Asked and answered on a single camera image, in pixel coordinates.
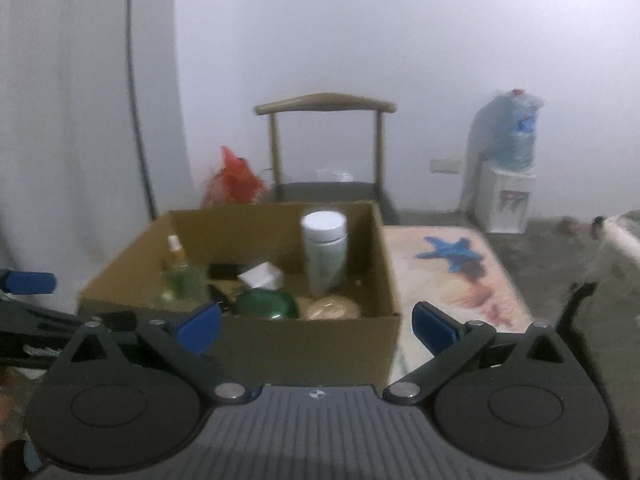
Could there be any gold lid black jar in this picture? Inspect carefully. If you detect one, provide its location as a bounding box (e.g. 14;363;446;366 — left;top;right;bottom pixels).
304;295;361;321

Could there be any green glass perfume bottle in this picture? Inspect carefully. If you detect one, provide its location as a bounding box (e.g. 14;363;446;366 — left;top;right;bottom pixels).
157;260;208;309

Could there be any green round case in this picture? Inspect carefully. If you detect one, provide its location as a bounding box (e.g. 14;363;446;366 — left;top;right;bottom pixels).
231;289;298;321

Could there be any dropper bottle orange liquid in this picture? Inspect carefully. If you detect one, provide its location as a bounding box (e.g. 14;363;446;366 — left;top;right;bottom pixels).
166;234;189;272

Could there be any white small box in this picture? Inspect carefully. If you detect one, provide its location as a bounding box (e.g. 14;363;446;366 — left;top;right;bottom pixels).
238;262;284;290

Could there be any white curtain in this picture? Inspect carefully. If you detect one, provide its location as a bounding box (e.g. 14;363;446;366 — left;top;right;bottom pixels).
1;0;195;287

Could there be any brown cardboard box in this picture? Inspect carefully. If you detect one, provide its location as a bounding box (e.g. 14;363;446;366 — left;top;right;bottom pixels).
79;203;401;389

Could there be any white water dispenser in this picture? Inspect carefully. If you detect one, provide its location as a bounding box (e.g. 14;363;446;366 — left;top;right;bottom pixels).
473;160;536;234

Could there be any red plastic bag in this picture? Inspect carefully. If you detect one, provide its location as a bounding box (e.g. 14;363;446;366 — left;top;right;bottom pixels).
201;146;267;208

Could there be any white supplement bottle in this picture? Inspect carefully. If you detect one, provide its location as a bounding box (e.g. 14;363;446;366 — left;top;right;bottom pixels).
300;210;348;297

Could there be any wooden chair dark seat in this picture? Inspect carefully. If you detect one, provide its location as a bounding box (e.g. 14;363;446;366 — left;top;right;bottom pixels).
254;92;400;226

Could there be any white trash bin with bag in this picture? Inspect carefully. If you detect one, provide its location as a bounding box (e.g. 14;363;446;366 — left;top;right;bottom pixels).
570;210;639;302

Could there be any blue water jug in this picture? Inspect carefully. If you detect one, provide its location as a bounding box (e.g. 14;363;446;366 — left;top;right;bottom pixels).
468;89;544;172

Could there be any white wall socket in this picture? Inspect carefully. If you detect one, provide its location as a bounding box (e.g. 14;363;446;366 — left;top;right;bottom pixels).
430;158;464;174

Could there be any black cable along curtain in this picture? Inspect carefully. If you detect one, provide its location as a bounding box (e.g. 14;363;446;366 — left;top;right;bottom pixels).
124;0;160;224

